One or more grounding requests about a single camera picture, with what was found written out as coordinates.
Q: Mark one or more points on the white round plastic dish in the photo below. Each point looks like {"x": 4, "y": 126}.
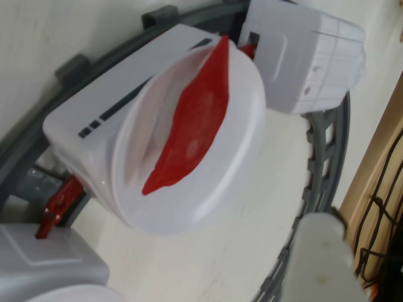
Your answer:
{"x": 233, "y": 151}

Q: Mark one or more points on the white train car, window stripe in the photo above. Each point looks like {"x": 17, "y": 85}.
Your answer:
{"x": 104, "y": 94}

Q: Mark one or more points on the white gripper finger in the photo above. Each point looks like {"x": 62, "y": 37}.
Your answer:
{"x": 318, "y": 258}

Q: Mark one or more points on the long red train coupler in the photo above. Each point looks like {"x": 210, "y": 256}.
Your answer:
{"x": 60, "y": 204}

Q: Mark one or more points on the grey toy rail track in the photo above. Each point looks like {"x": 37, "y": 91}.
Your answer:
{"x": 324, "y": 163}

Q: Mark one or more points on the grey train car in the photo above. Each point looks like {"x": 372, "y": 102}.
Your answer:
{"x": 44, "y": 270}

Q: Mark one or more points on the white train nose car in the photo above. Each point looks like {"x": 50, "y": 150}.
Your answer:
{"x": 302, "y": 53}

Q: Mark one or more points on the light wooden board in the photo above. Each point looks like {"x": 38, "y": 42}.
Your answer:
{"x": 368, "y": 163}

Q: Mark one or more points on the short red train coupler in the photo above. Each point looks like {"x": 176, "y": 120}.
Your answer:
{"x": 248, "y": 50}

